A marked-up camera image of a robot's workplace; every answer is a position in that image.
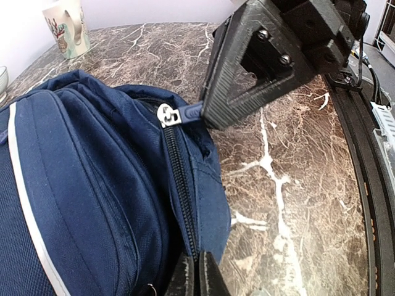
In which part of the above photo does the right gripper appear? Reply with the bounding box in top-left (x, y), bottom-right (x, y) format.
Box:
top-left (200, 0), bottom-right (370, 130)

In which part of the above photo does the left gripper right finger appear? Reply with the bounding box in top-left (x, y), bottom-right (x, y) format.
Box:
top-left (199, 252), bottom-right (230, 296)

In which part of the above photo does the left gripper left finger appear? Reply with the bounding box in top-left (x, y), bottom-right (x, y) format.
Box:
top-left (165, 253), bottom-right (195, 296)

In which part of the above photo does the navy blue student backpack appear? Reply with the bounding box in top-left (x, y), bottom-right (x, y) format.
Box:
top-left (1, 70), bottom-right (231, 295)

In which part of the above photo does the cream ceramic mug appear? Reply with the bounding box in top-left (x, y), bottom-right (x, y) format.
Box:
top-left (43, 1), bottom-right (91, 59)

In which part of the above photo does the small green bowl at back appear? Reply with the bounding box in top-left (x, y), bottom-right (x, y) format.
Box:
top-left (0, 66), bottom-right (9, 102)

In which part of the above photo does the white slotted cable duct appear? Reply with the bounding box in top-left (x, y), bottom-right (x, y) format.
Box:
top-left (371, 102), bottom-right (395, 149)

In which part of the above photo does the black front rail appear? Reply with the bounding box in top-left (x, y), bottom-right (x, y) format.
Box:
top-left (323, 75), bottom-right (394, 295)

